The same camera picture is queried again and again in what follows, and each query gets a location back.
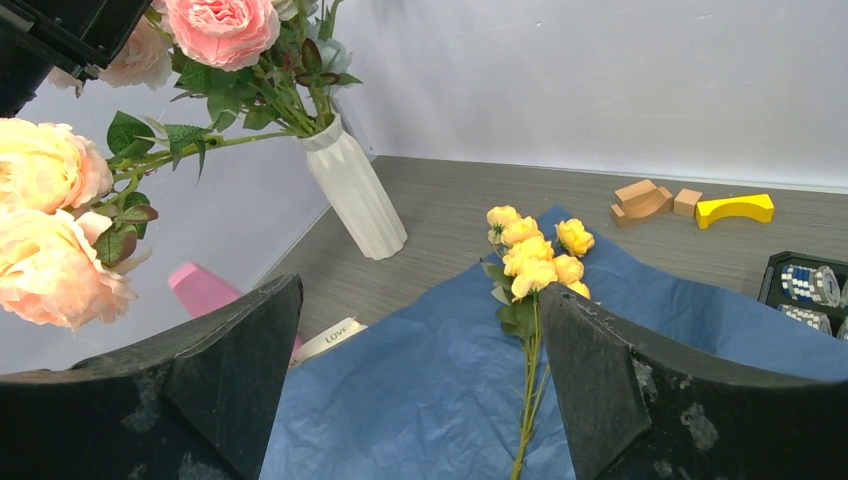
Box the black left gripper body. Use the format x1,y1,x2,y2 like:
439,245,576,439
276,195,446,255
1,0,151,118

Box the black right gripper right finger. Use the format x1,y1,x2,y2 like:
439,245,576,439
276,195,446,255
539,285,847,479

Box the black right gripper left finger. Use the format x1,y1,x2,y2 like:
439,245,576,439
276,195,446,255
1,274,303,479

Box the cream satin ribbon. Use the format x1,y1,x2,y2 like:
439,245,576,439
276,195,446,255
289,317,368,368

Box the yellow flower stems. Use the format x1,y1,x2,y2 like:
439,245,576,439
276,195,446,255
480,205,595,479

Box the dark blue wrapping paper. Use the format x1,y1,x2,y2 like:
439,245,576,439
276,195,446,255
261,238,847,479

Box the pink flowers in vase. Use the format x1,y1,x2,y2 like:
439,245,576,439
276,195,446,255
46,0,364,138

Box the white ribbed vase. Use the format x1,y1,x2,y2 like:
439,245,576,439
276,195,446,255
298,115,407,260

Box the black poker chip case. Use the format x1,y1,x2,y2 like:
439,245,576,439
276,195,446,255
758,251,847,341

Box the yellow wooden arch block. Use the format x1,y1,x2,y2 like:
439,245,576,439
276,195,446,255
695,193,775,230

